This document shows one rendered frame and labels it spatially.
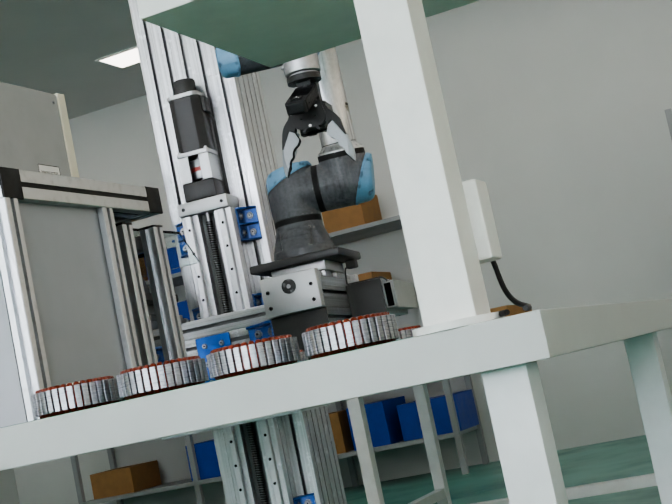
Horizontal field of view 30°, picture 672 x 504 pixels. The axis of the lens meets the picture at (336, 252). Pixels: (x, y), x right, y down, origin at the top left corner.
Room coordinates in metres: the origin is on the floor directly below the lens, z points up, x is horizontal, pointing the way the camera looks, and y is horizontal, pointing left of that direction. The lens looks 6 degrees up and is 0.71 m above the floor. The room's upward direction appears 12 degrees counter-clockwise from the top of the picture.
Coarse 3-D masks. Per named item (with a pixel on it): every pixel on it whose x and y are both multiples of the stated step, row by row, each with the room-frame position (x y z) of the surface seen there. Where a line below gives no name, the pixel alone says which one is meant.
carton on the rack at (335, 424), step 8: (336, 416) 8.76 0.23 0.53; (344, 416) 8.85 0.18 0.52; (336, 424) 8.77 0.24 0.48; (344, 424) 8.83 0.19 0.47; (336, 432) 8.77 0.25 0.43; (344, 432) 8.80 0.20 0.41; (336, 440) 8.78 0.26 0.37; (344, 440) 8.77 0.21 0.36; (336, 448) 8.78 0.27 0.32; (344, 448) 8.76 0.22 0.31; (352, 448) 8.88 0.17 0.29
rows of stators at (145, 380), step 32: (352, 320) 1.42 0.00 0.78; (384, 320) 1.44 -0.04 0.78; (224, 352) 1.47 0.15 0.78; (256, 352) 1.47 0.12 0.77; (288, 352) 1.49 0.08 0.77; (320, 352) 1.43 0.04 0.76; (64, 384) 1.57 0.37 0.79; (96, 384) 1.58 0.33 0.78; (128, 384) 1.53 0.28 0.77; (160, 384) 1.51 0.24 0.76; (192, 384) 1.54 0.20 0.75
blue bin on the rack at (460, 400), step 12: (444, 396) 8.45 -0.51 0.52; (456, 396) 8.46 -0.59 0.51; (468, 396) 8.70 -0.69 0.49; (408, 408) 8.55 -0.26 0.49; (432, 408) 8.48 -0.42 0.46; (444, 408) 8.45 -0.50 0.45; (456, 408) 8.42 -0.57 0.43; (468, 408) 8.65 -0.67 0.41; (408, 420) 8.55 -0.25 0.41; (444, 420) 8.46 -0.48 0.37; (468, 420) 8.60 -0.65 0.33; (408, 432) 8.56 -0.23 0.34; (420, 432) 8.53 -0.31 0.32; (444, 432) 8.47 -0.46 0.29
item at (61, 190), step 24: (0, 168) 1.74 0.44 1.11; (0, 192) 1.74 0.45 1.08; (24, 192) 1.78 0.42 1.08; (48, 192) 1.84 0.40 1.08; (72, 192) 1.90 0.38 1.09; (96, 192) 1.96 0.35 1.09; (120, 192) 2.03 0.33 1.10; (144, 192) 2.10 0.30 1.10; (120, 216) 2.09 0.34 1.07; (144, 216) 2.14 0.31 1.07
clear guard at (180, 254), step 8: (136, 232) 2.23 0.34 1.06; (168, 232) 2.32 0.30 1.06; (176, 232) 2.35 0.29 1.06; (168, 240) 2.38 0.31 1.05; (176, 240) 2.38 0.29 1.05; (184, 240) 2.38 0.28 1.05; (168, 248) 2.39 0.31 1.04; (176, 248) 2.39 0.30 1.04; (184, 248) 2.39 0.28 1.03; (144, 256) 2.42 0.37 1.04; (168, 256) 2.41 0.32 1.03; (176, 256) 2.41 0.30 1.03; (184, 256) 2.40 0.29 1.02; (192, 256) 2.40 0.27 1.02; (144, 264) 2.43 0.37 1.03; (176, 264) 2.42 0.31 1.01; (184, 264) 2.42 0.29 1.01; (144, 272) 2.45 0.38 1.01
